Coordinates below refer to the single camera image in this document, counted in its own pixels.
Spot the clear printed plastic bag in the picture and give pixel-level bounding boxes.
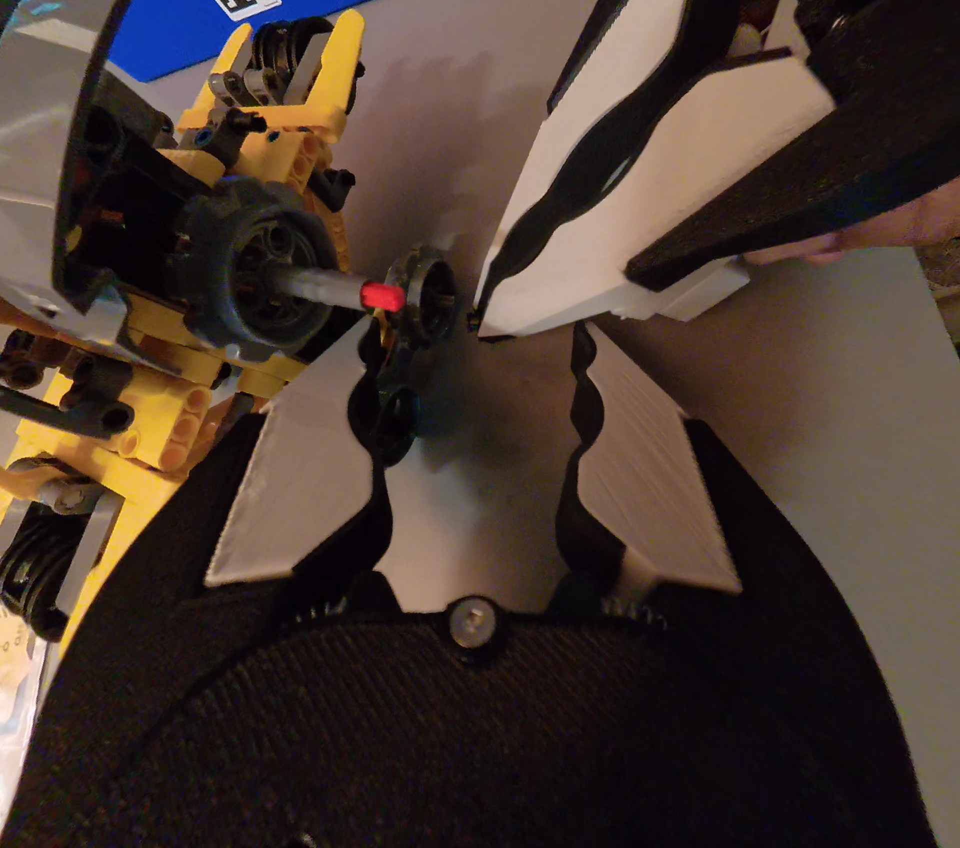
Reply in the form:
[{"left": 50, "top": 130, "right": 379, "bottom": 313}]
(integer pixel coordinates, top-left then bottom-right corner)
[{"left": 0, "top": 608, "right": 46, "bottom": 789}]

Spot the yellow toy brick vehicle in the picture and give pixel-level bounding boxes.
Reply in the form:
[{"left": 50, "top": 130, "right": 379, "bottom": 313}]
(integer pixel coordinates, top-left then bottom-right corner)
[{"left": 0, "top": 0, "right": 410, "bottom": 646}]

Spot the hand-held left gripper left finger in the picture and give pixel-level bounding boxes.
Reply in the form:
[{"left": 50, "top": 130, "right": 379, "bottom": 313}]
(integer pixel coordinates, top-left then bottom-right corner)
[{"left": 204, "top": 319, "right": 395, "bottom": 588}]

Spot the person's right hand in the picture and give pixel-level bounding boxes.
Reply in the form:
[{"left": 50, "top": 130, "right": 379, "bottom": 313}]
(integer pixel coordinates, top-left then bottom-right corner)
[{"left": 741, "top": 188, "right": 960, "bottom": 266}]

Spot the yellow beam with two wheels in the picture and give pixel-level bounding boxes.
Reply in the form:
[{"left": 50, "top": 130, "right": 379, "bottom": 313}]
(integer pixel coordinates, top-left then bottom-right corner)
[{"left": 367, "top": 240, "right": 460, "bottom": 468}]

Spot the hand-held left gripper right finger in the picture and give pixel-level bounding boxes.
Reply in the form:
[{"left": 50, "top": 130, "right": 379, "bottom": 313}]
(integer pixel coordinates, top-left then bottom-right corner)
[{"left": 555, "top": 321, "right": 744, "bottom": 610}]

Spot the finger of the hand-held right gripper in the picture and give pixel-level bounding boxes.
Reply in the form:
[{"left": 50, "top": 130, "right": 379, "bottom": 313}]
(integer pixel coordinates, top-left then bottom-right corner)
[
  {"left": 477, "top": 47, "right": 837, "bottom": 340},
  {"left": 474, "top": 0, "right": 695, "bottom": 335}
]

